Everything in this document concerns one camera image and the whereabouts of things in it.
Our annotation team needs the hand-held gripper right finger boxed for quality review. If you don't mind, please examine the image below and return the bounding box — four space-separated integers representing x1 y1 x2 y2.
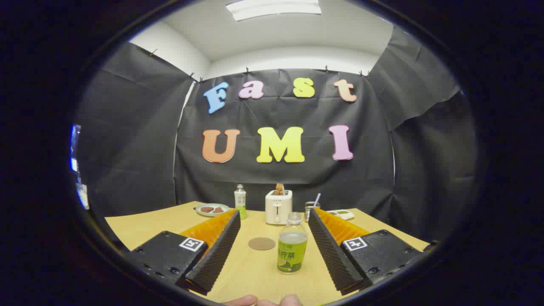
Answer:
308 207 425 296

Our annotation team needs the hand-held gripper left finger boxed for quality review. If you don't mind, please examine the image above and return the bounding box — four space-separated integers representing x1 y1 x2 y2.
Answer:
127 208 241 296

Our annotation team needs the juice bottle with green label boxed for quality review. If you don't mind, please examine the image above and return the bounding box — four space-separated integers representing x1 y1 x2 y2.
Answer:
277 212 308 275

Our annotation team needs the round brown coaster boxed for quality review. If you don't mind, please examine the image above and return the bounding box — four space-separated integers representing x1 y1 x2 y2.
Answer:
248 237 276 251

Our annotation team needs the slim bottle with green label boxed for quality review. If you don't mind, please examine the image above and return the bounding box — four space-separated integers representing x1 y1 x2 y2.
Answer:
234 184 247 220

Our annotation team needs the pale green plate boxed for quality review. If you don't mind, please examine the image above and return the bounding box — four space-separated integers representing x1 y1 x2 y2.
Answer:
195 203 230 217

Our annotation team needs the wooden table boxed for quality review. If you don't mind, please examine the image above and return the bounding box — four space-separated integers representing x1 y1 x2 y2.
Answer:
105 201 430 306

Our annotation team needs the white toaster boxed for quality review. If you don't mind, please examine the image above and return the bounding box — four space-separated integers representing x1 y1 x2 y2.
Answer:
265 190 293 225

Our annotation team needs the ceiling light panel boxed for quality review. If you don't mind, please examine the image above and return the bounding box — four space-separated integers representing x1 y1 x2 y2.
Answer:
225 0 322 22

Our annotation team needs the clear wire-pattern holder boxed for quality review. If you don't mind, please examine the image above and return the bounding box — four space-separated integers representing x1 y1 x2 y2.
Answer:
304 201 320 222

